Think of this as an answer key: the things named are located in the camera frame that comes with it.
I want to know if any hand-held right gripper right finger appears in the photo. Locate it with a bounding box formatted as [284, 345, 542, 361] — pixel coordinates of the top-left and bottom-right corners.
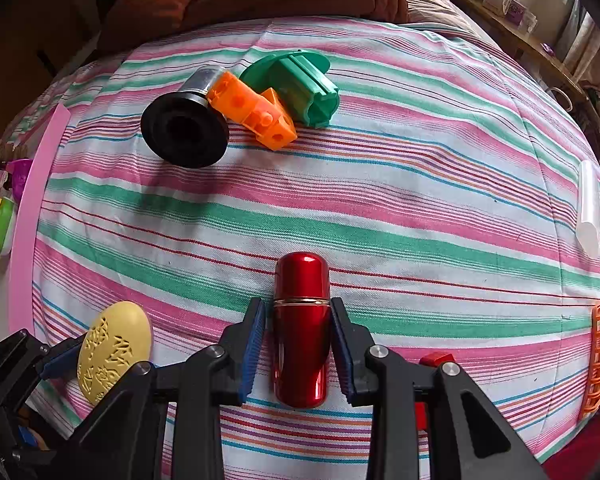
[330, 297, 548, 480]

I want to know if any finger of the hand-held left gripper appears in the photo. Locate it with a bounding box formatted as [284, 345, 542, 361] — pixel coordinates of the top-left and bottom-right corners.
[39, 336, 88, 380]

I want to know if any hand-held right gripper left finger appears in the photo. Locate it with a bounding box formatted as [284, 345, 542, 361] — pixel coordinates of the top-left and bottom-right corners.
[60, 297, 267, 480]

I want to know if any red metallic capsule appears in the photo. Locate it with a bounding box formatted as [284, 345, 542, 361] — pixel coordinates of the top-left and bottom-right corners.
[271, 252, 332, 409]

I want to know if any yellow embossed oval disc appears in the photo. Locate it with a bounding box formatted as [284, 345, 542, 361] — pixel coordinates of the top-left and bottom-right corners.
[77, 301, 154, 405]

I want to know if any red puzzle piece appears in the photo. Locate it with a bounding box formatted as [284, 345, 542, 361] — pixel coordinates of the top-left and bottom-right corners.
[414, 352, 457, 432]

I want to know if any pink shallow tray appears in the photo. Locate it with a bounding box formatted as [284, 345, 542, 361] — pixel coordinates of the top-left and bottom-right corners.
[0, 105, 72, 351]

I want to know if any light green round toy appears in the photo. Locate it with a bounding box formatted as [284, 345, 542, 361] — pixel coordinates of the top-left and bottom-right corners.
[0, 196, 18, 258]

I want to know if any magenta plastic toy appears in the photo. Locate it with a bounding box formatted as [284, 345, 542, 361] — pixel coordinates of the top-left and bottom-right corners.
[5, 158, 33, 200]

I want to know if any black and silver spool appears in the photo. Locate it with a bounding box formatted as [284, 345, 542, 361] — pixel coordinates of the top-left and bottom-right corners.
[141, 69, 230, 167]

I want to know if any orange building block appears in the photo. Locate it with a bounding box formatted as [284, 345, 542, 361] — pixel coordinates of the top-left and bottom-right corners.
[206, 71, 298, 152]

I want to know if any teal green plastic spool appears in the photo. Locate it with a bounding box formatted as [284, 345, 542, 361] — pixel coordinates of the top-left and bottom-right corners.
[240, 49, 340, 128]

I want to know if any orange plastic comb rack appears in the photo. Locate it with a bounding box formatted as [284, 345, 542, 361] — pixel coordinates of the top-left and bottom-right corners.
[580, 302, 600, 423]

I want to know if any translucent white tube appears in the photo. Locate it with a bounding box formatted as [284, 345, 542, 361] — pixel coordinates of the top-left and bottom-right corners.
[577, 160, 600, 251]

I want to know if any wooden wardrobe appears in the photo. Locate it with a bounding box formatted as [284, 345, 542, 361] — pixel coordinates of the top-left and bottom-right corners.
[0, 0, 106, 161]

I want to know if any beige pillow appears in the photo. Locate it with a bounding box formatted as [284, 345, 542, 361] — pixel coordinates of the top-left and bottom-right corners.
[402, 0, 491, 46]

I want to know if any wooden bedside table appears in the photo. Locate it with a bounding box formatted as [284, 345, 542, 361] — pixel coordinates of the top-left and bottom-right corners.
[452, 0, 588, 106]

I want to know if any purple box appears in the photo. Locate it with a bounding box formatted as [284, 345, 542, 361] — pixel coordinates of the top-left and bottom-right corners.
[504, 0, 528, 26]

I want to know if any beige side curtain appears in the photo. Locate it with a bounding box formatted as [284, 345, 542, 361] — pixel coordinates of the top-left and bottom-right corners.
[562, 0, 600, 96]

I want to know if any white cable loop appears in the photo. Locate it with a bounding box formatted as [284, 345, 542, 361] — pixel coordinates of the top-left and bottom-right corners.
[545, 86, 574, 112]

